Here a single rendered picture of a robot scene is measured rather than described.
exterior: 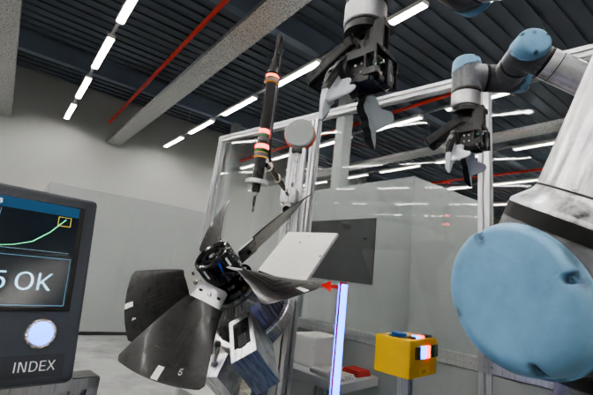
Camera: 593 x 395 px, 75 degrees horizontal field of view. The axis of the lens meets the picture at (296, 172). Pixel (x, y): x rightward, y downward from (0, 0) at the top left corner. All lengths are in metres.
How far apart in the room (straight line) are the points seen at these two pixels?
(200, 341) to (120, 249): 5.53
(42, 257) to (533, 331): 0.45
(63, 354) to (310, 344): 1.23
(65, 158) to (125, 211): 6.93
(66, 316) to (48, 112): 13.12
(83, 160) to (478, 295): 13.16
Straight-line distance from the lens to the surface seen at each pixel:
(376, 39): 0.69
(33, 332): 0.46
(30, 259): 0.47
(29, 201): 0.49
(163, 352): 1.07
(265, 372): 1.10
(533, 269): 0.34
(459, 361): 1.55
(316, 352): 1.61
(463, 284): 0.38
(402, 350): 1.08
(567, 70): 1.10
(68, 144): 13.39
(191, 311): 1.12
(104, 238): 6.50
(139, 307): 1.36
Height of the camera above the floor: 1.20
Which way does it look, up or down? 14 degrees up
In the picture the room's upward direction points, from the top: 7 degrees clockwise
